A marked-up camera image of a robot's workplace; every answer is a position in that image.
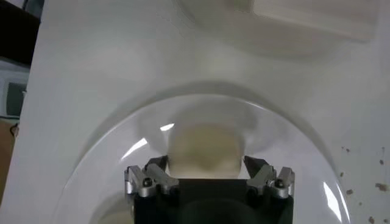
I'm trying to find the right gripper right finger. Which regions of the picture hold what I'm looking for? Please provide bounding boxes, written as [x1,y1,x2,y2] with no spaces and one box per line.
[243,155,296,199]

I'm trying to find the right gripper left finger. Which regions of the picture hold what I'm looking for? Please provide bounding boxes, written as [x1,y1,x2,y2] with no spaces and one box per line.
[124,155,180,198]

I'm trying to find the white steamed baozi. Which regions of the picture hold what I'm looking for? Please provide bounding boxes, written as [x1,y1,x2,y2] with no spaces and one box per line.
[166,123,246,180]

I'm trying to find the round white plate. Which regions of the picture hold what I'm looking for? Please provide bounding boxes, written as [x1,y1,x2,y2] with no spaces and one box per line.
[50,93,351,224]

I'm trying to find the white electric cooker base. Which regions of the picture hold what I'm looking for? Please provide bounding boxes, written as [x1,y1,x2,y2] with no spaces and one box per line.
[175,0,381,60]

